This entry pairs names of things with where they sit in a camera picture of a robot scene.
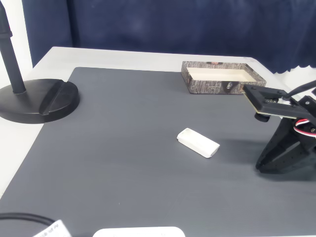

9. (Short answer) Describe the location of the white eraser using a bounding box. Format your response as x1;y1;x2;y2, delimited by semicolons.
176;127;220;159

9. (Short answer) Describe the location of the stone-patterned cardboard box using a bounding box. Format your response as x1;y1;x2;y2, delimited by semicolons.
181;61;267;95

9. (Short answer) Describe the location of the white rounded flat device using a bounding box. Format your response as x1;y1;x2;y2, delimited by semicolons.
92;226;186;237

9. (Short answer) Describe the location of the dark blue curtain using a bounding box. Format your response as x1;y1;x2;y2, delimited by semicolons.
22;0;316;75

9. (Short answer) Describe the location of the red white servo wire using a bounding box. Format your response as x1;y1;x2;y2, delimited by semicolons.
294;118;316;139

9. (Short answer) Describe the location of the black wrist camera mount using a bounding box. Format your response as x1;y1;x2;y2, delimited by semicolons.
243;85;307;123

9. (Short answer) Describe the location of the black round-base camera stand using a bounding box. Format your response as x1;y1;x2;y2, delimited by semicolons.
0;0;81;124

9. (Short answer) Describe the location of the thin black table cable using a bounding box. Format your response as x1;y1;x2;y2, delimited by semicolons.
0;212;56;227

